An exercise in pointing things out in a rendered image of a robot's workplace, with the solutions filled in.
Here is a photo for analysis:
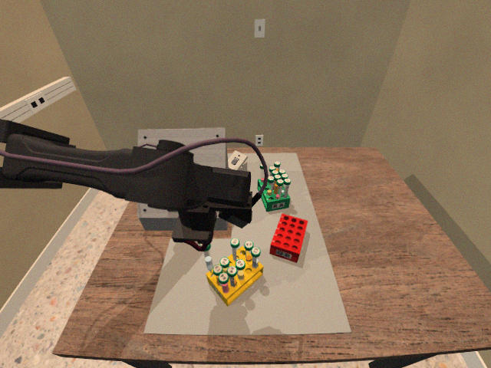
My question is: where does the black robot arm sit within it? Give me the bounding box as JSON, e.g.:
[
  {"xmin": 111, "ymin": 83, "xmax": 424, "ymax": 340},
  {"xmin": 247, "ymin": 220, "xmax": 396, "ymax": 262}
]
[{"xmin": 0, "ymin": 120, "xmax": 252, "ymax": 232}]

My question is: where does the yellow test tube rack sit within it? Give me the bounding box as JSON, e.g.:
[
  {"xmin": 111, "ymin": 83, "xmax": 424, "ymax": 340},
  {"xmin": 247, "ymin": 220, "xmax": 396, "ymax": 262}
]
[{"xmin": 206, "ymin": 246, "xmax": 263, "ymax": 307}]

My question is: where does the red test tube rack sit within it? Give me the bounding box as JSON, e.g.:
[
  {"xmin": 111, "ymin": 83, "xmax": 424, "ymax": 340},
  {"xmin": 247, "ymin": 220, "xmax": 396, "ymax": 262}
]
[{"xmin": 269, "ymin": 214, "xmax": 308, "ymax": 263}]

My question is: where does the beige bench mat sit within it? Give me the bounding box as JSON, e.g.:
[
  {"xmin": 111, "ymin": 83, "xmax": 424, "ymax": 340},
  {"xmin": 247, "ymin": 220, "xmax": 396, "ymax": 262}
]
[{"xmin": 143, "ymin": 153, "xmax": 351, "ymax": 336}]

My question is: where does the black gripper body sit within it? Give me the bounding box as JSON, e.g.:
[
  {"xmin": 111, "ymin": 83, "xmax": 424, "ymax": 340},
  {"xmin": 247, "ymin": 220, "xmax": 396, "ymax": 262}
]
[{"xmin": 171, "ymin": 202, "xmax": 217, "ymax": 244}]

